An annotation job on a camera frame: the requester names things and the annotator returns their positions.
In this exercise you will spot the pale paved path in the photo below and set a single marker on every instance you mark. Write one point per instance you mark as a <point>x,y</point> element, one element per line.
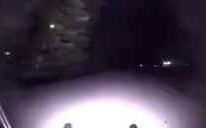
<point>104,93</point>

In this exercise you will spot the dark trees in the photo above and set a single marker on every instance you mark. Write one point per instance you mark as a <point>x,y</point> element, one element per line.
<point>64,36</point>

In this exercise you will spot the street lamp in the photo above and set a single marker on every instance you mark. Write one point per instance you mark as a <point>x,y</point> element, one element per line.
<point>52,25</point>

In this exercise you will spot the robot's own part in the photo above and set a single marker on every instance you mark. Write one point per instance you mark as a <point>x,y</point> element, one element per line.
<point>67,125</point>
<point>133,126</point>

